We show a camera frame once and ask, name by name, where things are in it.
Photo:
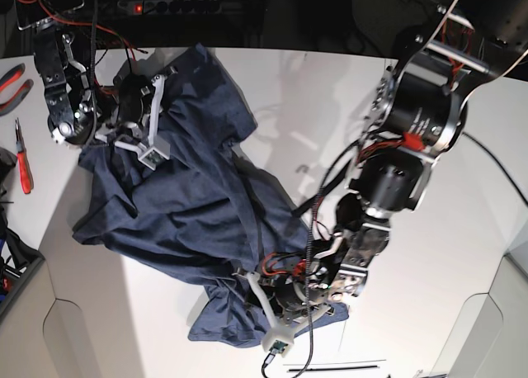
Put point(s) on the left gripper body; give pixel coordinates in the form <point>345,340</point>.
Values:
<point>280,272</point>

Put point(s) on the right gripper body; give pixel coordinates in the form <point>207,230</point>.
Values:
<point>124,108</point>

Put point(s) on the blue t-shirt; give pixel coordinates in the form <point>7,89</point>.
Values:
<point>203,213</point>

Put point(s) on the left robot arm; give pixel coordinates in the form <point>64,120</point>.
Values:
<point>419,112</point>

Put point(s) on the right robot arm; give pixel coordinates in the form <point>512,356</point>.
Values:
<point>93,91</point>

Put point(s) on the black power strip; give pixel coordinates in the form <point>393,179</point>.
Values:
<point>170,7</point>

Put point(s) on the black thin rod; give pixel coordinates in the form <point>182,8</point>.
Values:
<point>340,368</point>

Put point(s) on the red grey pliers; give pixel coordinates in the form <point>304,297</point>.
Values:
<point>8,79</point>

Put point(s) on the black bag with items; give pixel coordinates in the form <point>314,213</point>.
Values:
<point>23,262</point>

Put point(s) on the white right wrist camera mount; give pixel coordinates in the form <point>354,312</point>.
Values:
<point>152,149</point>

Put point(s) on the red handled screwdriver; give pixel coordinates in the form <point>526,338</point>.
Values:
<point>22,161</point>

